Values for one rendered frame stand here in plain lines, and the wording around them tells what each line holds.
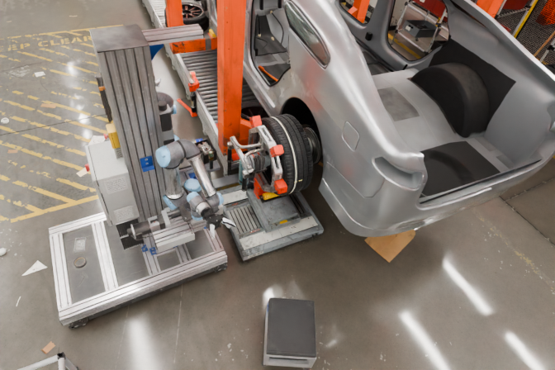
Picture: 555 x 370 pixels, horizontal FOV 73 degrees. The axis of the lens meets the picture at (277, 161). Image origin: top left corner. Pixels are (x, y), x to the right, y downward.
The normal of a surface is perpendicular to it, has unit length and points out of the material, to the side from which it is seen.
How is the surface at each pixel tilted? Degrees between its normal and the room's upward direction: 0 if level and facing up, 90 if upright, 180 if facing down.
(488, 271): 0
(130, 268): 0
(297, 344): 0
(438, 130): 21
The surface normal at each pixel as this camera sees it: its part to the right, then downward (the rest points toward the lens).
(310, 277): 0.11, -0.70
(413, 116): 0.25, -0.40
